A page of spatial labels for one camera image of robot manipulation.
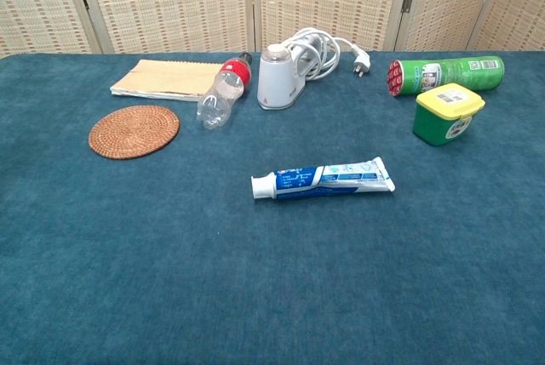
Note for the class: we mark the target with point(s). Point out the blue table cloth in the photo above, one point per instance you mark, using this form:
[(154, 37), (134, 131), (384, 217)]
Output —
[(272, 263)]

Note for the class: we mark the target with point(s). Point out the empty red label plastic bottle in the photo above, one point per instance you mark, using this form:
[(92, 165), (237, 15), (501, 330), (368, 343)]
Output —
[(223, 92)]

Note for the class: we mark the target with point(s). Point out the round woven rattan coaster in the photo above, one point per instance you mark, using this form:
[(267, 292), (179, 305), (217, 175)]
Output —
[(134, 132)]

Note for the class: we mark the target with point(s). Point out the blue white toothpaste tube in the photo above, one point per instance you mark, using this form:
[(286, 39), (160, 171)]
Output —
[(323, 180)]

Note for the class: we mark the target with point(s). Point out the green box with yellow lid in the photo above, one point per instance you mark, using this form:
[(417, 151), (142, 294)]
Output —
[(438, 122)]

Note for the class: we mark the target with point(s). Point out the tan spiral notebook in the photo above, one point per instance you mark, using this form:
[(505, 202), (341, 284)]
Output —
[(166, 78)]

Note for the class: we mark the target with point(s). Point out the green cylindrical snack can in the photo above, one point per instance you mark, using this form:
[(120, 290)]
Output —
[(455, 73)]

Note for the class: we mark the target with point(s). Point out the white handheld garment steamer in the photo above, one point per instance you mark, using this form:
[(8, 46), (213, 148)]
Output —
[(277, 80)]

